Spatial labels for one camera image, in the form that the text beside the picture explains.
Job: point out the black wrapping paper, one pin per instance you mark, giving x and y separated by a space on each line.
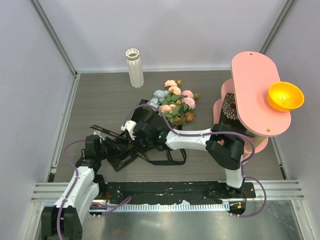
150 116

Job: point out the black floral patterned box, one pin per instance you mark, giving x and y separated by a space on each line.
229 116

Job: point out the artificial flower bouquet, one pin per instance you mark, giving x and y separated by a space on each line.
177 105

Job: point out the black ribbon gold lettering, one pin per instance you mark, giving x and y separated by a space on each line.
118 165

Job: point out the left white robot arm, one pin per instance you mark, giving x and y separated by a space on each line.
64 220

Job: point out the pink tiered shelf stand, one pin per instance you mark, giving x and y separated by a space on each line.
252 75

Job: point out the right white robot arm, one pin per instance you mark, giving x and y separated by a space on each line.
225 147

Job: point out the orange plastic bowl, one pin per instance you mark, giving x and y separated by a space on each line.
285 96

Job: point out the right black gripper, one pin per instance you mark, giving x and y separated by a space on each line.
143 149

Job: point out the white ribbed ceramic vase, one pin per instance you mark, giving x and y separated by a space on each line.
135 69

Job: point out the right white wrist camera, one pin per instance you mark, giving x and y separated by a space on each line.
129 126

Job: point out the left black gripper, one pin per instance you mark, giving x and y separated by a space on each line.
115 154

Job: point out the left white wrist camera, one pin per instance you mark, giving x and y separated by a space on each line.
98 133

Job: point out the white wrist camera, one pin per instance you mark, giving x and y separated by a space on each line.
98 133
129 126

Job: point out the aluminium frame rail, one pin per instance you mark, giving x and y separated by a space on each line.
275 190

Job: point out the white slotted cable duct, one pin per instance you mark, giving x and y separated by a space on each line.
183 207

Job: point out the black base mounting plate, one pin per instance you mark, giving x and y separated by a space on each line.
174 192

